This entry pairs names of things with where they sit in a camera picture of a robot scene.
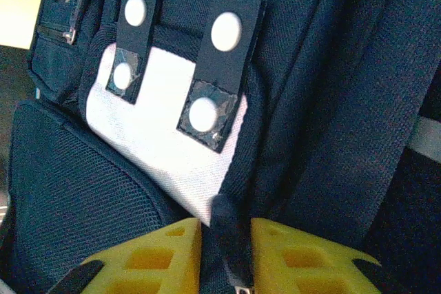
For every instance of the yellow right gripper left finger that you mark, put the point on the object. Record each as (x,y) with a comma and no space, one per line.
(144,266)

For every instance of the navy blue backpack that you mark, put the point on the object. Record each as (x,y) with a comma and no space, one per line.
(310,101)

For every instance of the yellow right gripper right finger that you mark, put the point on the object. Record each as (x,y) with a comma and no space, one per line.
(310,266)

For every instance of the cream holder orange rim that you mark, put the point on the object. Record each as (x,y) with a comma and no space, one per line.
(19,5)

